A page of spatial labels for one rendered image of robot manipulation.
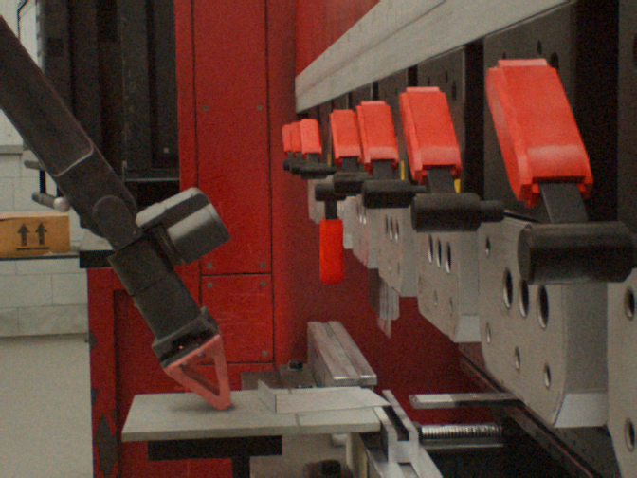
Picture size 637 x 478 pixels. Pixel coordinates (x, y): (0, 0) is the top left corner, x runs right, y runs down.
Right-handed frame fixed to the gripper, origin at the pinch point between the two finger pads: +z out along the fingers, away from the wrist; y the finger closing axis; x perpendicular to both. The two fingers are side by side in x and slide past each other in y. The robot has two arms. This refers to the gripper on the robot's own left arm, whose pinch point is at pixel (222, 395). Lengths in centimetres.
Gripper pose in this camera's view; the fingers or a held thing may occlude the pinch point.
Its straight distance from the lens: 133.0
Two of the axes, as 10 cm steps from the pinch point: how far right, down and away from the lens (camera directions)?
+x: -8.6, 5.1, -0.4
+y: -0.8, -0.6, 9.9
